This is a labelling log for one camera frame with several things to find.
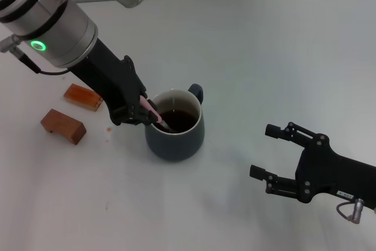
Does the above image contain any dark coffee liquid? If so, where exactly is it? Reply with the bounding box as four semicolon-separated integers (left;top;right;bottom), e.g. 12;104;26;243
155;109;198;133

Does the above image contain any grey ceramic cup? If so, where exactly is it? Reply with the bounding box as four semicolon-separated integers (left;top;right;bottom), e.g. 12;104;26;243
144;83;206;163

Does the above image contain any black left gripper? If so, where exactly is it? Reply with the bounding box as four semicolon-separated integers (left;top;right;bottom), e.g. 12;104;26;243
68;37;158;126

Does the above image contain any flat stained wooden block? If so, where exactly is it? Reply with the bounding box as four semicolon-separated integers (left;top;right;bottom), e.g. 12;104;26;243
63;83;103;112

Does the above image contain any pink handled metal spoon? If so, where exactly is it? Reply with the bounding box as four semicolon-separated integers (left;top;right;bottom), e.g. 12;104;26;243
139;95;177;133

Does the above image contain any left wrist cable with connector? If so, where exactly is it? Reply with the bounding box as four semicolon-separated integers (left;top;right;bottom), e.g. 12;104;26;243
0;35;71;75

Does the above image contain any notched brown wooden block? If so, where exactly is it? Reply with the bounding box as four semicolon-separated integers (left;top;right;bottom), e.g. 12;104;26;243
40;108;87;146

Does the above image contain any right wrist cable with connector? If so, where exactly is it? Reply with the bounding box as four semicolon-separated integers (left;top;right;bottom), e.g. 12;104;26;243
337;198;365;225

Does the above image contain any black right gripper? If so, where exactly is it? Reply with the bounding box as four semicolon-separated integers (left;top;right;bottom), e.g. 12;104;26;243
249;121;376;210

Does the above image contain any wrist cable with connector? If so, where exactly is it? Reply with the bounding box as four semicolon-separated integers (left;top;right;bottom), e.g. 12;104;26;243
337;198;365;225
0;35;71;75

